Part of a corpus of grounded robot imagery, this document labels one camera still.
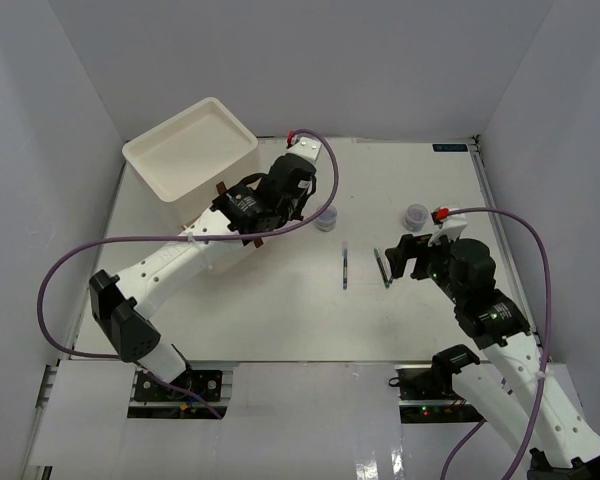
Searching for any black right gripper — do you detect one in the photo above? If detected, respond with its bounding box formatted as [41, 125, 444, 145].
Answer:
[385, 228, 464, 304]

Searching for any green gel pen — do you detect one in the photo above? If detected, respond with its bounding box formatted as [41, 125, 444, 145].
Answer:
[373, 247, 391, 289]

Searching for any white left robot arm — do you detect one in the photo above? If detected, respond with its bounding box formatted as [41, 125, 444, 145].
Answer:
[89, 153, 317, 399]

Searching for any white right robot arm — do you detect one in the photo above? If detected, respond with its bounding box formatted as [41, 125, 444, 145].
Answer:
[385, 234, 600, 479]

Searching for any clear jar of paper clips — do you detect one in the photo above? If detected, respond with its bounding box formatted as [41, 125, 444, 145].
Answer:
[313, 205, 338, 232]

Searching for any blue gel pen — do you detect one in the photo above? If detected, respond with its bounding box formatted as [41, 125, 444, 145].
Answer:
[341, 241, 348, 291]

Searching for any white drawer cabinet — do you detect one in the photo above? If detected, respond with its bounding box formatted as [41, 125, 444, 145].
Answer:
[122, 97, 260, 233]

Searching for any blue table label sticker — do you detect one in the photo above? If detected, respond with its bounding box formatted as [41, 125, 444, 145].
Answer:
[432, 143, 468, 153]

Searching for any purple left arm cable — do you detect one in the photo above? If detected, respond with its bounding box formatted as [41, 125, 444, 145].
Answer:
[37, 129, 341, 420]

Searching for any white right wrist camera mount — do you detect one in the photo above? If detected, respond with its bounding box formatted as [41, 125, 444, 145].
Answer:
[428, 206, 468, 247]

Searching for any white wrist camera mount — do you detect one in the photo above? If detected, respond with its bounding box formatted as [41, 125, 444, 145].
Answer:
[428, 206, 468, 247]
[286, 131, 322, 166]

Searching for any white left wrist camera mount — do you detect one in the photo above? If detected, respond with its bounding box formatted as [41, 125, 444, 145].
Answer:
[286, 131, 322, 166]

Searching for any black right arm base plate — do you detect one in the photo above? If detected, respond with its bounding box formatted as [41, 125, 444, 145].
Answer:
[388, 365, 469, 407]

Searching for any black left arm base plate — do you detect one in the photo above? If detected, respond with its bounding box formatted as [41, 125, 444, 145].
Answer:
[132, 369, 224, 403]

